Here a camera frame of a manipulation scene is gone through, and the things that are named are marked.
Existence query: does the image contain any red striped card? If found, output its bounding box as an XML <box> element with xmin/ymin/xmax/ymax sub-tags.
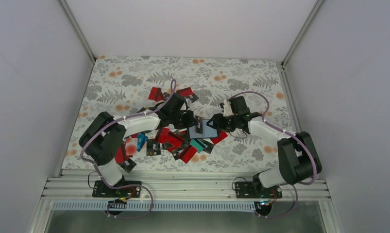
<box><xmin>210</xmin><ymin>131</ymin><xmax>228</xmax><ymax>145</ymax></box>

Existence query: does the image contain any black card holder wallet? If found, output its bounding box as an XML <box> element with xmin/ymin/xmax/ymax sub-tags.
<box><xmin>187</xmin><ymin>119</ymin><xmax>218</xmax><ymax>139</ymax></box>

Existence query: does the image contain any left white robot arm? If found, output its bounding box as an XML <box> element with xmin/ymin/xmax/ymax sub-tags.
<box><xmin>79</xmin><ymin>94</ymin><xmax>196</xmax><ymax>197</ymax></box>

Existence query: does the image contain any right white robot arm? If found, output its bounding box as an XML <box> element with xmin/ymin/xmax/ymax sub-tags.
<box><xmin>207</xmin><ymin>96</ymin><xmax>322</xmax><ymax>198</ymax></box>

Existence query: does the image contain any red card far left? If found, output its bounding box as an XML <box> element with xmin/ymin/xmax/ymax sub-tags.
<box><xmin>148</xmin><ymin>87</ymin><xmax>164</xmax><ymax>102</ymax></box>

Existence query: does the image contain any red black-stripe card top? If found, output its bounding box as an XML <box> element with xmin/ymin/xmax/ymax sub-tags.
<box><xmin>176</xmin><ymin>87</ymin><xmax>194</xmax><ymax>98</ymax></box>

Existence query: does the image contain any small black card top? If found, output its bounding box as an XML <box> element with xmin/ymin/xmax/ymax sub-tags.
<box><xmin>187</xmin><ymin>94</ymin><xmax>199</xmax><ymax>103</ymax></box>

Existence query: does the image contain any blue card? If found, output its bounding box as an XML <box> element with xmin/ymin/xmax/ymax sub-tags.
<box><xmin>136</xmin><ymin>133</ymin><xmax>148</xmax><ymax>152</ymax></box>

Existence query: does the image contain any teal card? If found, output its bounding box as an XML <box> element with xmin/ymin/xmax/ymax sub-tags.
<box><xmin>190</xmin><ymin>139</ymin><xmax>207</xmax><ymax>153</ymax></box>

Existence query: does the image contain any red card middle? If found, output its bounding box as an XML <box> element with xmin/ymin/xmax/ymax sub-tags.
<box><xmin>179</xmin><ymin>145</ymin><xmax>197</xmax><ymax>164</ymax></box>

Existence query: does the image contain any black card front left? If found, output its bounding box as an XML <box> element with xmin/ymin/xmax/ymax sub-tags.
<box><xmin>119</xmin><ymin>158</ymin><xmax>136</xmax><ymax>173</ymax></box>

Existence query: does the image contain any floral patterned table mat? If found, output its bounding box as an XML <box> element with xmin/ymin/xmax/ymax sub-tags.
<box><xmin>62</xmin><ymin>55</ymin><xmax>292</xmax><ymax>172</ymax></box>

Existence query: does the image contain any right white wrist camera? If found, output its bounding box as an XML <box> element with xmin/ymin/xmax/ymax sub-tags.
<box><xmin>222</xmin><ymin>100</ymin><xmax>234</xmax><ymax>117</ymax></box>

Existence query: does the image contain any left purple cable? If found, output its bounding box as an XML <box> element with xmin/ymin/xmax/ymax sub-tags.
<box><xmin>80</xmin><ymin>79</ymin><xmax>178</xmax><ymax>220</ymax></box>

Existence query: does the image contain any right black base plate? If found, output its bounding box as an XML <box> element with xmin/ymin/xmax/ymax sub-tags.
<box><xmin>234</xmin><ymin>182</ymin><xmax>283</xmax><ymax>199</ymax></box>

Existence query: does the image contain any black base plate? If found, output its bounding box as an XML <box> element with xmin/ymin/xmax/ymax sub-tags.
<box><xmin>234</xmin><ymin>182</ymin><xmax>283</xmax><ymax>199</ymax></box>
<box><xmin>92</xmin><ymin>181</ymin><xmax>141</xmax><ymax>198</ymax></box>

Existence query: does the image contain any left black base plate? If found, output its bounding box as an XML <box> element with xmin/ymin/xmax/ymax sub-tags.
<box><xmin>92</xmin><ymin>181</ymin><xmax>141</xmax><ymax>198</ymax></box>

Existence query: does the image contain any aluminium rail frame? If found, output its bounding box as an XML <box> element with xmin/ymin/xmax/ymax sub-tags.
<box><xmin>29</xmin><ymin>169</ymin><xmax>341</xmax><ymax>233</ymax></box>

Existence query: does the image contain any blue grey cable duct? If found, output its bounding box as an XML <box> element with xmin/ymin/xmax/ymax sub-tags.
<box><xmin>51</xmin><ymin>200</ymin><xmax>255</xmax><ymax>212</ymax></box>

